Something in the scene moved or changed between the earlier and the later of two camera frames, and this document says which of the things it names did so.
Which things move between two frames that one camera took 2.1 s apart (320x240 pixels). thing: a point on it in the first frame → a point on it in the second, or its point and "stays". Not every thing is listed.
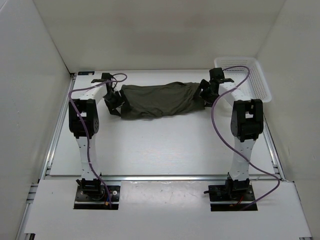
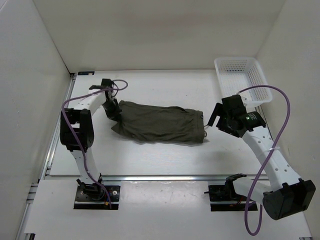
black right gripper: (204, 85) → (219, 111)
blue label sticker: (85, 73) stays
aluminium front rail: (163, 178) stays
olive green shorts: (145, 101) → (169, 123)
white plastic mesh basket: (247, 74) stays
